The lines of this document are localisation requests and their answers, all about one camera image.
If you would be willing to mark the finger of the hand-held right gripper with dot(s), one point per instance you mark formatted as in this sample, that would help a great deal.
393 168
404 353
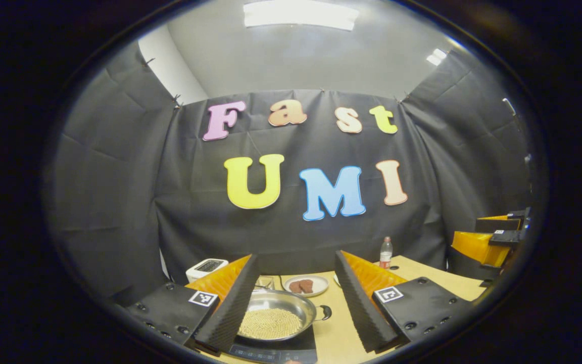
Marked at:
478 247
498 224

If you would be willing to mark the small ceiling light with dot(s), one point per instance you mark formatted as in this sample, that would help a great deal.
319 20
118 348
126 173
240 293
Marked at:
436 56

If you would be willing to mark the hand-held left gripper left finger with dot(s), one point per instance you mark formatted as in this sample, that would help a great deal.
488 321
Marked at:
230 313

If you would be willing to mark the white round plate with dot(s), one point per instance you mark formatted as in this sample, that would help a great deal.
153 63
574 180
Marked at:
321 285

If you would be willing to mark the brown meat piece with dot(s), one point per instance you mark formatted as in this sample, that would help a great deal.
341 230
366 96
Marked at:
306 286
295 287

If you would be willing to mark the clear bottle with red label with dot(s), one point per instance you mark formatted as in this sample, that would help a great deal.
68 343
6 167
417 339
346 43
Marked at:
386 258

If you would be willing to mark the white toaster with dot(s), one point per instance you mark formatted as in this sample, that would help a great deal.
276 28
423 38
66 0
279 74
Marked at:
207 268

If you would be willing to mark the black induction cooktop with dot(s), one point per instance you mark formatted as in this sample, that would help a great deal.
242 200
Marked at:
291 350

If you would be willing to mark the stainless steel pot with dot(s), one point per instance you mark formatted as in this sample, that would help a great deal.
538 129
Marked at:
291 301

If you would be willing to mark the pile of yellow soybeans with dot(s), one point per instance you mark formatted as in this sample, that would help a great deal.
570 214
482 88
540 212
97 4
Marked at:
271 323

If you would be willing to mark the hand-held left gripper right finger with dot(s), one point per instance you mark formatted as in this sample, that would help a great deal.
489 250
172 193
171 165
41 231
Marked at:
361 308

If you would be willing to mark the long ceiling light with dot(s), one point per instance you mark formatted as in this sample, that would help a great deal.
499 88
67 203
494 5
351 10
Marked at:
301 14

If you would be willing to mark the black backdrop cloth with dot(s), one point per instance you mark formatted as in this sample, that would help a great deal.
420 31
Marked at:
170 177

